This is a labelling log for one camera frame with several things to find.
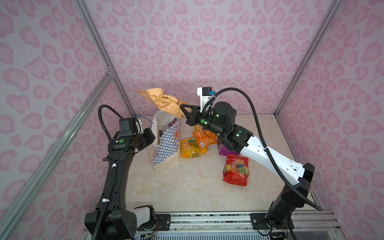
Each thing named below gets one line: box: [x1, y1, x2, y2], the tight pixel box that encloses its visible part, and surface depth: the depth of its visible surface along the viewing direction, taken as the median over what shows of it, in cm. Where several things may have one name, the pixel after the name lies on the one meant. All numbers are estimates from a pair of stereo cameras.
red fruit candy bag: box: [223, 154, 250, 187], surface depth 86 cm
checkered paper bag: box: [148, 110, 182, 173], surface depth 85 cm
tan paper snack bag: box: [137, 87, 186, 119], surface depth 58 cm
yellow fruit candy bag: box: [181, 137, 208, 159], surface depth 97 cm
